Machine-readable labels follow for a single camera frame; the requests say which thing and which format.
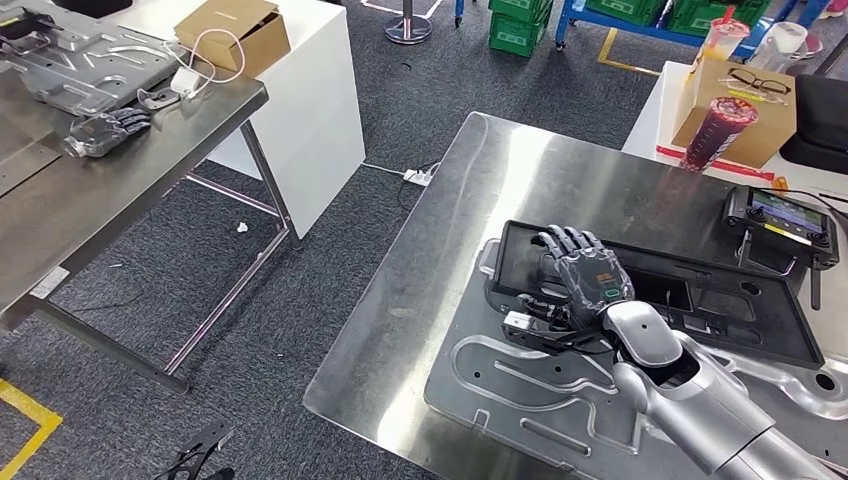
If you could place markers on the large brown cardboard box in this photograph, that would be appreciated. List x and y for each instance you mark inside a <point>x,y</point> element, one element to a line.
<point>772,132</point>

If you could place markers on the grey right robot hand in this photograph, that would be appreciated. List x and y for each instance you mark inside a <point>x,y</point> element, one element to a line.
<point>593,278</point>

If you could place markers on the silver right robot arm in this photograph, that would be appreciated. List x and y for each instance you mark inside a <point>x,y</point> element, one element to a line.
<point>702,397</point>

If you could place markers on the green plastic crate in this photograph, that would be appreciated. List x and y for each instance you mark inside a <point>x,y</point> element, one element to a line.
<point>702,16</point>
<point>517,36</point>
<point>520,5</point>
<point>623,10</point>

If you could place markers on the stainless steel side table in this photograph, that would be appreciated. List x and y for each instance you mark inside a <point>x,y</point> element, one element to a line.
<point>99,199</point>

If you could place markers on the pink drink cup with straw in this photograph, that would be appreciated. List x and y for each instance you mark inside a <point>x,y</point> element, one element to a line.
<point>722,40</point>

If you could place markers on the white power strip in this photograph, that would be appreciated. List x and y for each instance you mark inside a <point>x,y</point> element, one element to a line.
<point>418,177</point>

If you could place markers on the black rimmed glasses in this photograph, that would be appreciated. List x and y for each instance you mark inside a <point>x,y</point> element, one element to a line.
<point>742,76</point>

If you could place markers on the white charger block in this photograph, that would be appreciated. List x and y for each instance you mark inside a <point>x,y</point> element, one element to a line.
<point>185,81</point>

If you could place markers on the small brown cardboard box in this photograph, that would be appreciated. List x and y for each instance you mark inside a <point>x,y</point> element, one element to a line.
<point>232,33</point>

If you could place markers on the black device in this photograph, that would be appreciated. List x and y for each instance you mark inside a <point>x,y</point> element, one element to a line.
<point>26,26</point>

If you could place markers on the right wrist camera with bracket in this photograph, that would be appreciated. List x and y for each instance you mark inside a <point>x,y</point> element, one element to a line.
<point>520,322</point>

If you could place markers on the black bag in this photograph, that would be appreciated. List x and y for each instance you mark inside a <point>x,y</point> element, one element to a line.
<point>821,119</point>

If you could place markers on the white cabinet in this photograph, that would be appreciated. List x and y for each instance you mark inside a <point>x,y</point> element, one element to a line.
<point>311,99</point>

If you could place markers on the black remote controller with screen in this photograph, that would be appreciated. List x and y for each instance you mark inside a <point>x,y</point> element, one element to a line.
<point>785,215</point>

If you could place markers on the long black plastic part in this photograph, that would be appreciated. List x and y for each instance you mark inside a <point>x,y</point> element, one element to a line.
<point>729,311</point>

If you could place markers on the blue wheeled cart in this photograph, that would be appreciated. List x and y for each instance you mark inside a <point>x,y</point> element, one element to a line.
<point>570,16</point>

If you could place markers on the stainless steel workbench table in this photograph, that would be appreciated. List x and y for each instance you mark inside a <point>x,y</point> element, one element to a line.
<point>530,179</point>

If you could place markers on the dark red drink cup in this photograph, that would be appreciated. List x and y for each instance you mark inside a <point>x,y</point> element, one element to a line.
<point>715,136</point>

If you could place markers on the red strip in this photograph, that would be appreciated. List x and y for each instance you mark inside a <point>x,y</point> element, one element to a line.
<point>729,169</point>

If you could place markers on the spare grey robot hand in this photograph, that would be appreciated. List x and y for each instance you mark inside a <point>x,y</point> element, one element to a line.
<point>99,132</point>

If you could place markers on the chrome stanchion post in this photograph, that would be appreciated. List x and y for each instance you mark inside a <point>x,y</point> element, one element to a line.
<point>407,26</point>

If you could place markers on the stamped grey metal panel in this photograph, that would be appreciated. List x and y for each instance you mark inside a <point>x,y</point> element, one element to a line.
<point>530,411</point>
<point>86,66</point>

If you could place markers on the yellow floor tape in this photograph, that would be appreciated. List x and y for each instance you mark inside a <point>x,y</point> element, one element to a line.
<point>613,63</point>
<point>33,411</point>

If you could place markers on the clear plastic cup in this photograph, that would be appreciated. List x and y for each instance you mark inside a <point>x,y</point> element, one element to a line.
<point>782,43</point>

